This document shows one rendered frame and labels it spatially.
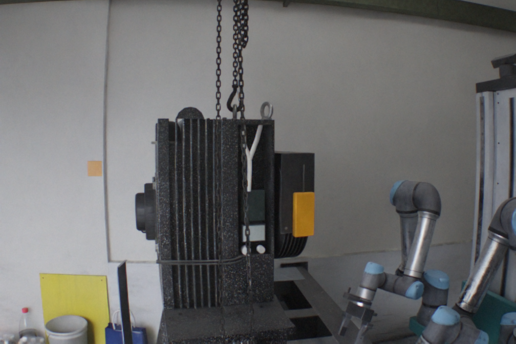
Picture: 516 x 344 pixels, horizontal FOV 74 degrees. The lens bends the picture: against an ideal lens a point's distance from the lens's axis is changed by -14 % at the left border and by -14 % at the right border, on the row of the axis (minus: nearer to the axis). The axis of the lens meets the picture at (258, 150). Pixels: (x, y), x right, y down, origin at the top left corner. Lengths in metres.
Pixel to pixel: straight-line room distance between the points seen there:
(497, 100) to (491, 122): 0.10
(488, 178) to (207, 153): 1.12
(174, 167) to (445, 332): 1.04
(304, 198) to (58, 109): 1.85
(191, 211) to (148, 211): 0.16
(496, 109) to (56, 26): 2.63
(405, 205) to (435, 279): 0.35
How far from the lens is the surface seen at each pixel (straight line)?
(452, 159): 3.29
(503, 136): 1.70
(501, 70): 1.66
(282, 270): 2.72
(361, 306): 1.63
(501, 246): 1.34
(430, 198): 1.66
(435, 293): 1.81
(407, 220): 1.77
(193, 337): 1.32
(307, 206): 1.43
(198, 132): 1.41
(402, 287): 1.65
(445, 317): 1.23
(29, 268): 2.97
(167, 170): 1.40
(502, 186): 1.71
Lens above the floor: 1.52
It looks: 1 degrees down
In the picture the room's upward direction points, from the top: straight up
